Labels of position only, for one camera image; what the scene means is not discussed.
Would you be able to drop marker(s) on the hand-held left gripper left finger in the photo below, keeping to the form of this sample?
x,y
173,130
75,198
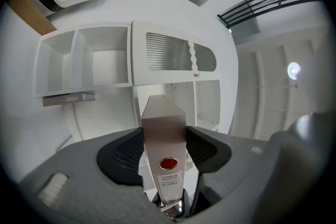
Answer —
x,y
119,154

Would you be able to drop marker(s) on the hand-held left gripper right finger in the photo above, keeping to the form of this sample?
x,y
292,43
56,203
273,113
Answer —
x,y
207,150

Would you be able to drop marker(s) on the beige object red dot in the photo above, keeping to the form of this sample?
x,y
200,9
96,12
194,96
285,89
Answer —
x,y
164,139

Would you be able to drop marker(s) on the white shelf unit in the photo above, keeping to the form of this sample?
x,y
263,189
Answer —
x,y
105,68

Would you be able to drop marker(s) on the grey book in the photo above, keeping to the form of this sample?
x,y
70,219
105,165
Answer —
x,y
68,99

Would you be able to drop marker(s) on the white slatted cabinet door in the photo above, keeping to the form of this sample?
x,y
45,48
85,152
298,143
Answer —
x,y
170,52

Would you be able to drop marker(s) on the round ceiling lamp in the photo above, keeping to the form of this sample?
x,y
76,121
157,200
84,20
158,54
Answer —
x,y
293,70

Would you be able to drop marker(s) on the black metal railing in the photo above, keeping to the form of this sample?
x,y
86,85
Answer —
x,y
265,4

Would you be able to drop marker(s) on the wooden panel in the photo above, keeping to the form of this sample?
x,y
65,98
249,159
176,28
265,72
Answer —
x,y
29,11

